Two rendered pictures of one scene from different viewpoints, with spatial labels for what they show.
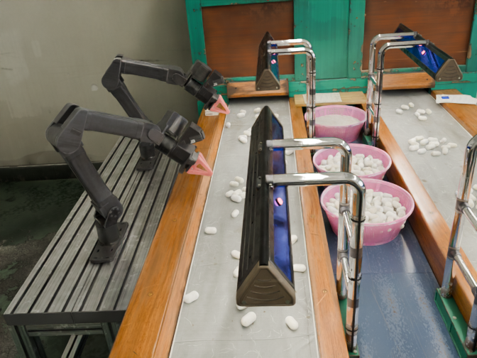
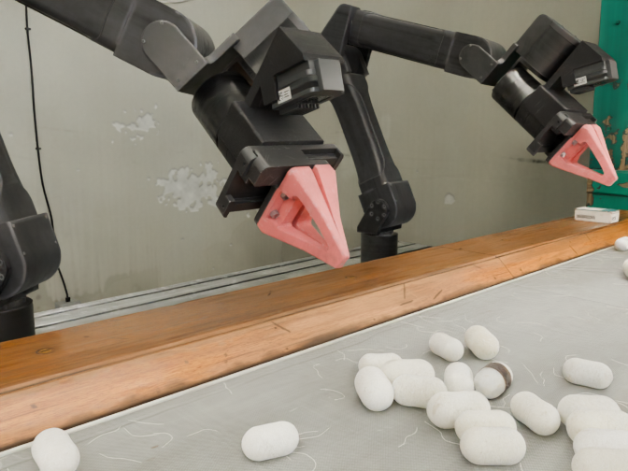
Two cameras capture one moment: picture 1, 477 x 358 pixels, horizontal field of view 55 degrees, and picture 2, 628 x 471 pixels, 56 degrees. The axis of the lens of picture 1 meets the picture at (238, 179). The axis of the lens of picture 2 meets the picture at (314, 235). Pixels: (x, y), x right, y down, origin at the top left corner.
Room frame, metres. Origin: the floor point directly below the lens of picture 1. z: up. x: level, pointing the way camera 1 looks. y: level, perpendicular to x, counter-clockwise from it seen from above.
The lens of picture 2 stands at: (0.98, -0.19, 0.91)
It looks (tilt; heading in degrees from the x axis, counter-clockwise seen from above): 10 degrees down; 41
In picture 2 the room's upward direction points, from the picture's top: straight up
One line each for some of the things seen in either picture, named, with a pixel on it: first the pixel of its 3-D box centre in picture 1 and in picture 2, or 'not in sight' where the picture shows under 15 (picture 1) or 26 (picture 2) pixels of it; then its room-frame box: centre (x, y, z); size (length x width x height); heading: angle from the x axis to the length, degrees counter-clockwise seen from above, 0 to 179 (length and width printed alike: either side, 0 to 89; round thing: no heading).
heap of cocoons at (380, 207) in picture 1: (365, 214); not in sight; (1.17, -0.37, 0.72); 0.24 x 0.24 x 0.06
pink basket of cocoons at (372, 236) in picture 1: (365, 212); not in sight; (1.17, -0.37, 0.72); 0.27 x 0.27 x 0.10
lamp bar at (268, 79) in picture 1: (267, 57); not in sight; (1.74, -0.15, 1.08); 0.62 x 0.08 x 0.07; 175
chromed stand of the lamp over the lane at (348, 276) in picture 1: (309, 253); not in sight; (0.76, -0.13, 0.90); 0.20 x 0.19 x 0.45; 175
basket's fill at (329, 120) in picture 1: (335, 127); not in sight; (1.89, -0.44, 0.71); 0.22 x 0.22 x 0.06
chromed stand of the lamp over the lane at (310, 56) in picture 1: (289, 101); not in sight; (1.73, -0.22, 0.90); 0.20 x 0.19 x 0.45; 175
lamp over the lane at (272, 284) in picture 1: (266, 177); not in sight; (0.78, -0.05, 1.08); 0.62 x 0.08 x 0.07; 175
